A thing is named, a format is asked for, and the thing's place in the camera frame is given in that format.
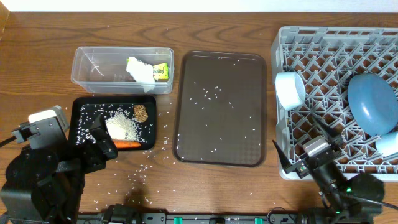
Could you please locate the white napkin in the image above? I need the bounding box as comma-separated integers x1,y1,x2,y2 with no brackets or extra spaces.
126,57,155,93

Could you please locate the orange carrot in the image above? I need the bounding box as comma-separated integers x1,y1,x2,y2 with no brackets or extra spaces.
113,140,141,149

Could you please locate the brown food scrap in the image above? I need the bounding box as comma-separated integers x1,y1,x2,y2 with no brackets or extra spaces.
133,105,149,123

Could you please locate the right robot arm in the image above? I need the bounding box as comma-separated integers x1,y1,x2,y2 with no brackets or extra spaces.
273,115,397,223

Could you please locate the blue plate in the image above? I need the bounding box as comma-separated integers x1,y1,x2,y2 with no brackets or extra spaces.
348,73,397,136

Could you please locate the black rail at table edge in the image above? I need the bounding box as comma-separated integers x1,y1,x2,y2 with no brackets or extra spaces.
76,204,300,224

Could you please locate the brown serving tray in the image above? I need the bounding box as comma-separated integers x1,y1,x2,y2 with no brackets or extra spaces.
172,50,267,167

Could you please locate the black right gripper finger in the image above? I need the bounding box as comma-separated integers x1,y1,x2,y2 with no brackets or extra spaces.
312,115,342,142
272,140,293,170

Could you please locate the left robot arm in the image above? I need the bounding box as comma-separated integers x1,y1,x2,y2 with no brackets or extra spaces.
1,115,118,223

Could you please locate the clear plastic bin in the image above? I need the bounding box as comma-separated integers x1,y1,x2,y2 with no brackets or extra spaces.
71,47,174,95

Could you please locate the black plastic bin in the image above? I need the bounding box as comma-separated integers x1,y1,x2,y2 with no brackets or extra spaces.
69,95,157,151

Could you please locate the small light blue cup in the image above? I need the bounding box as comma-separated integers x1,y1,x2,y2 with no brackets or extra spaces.
376,132,398,157

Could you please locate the foil snack wrapper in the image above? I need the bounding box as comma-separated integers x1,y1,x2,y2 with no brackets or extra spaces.
152,63,170,82

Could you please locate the light blue rice bowl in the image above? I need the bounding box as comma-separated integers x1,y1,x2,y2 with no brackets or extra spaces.
275,72,305,110

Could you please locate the white rice pile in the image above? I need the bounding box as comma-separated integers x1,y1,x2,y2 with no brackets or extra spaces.
106,113,139,141

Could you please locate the grey dishwasher rack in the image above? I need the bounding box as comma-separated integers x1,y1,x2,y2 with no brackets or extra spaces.
271,26,397,182

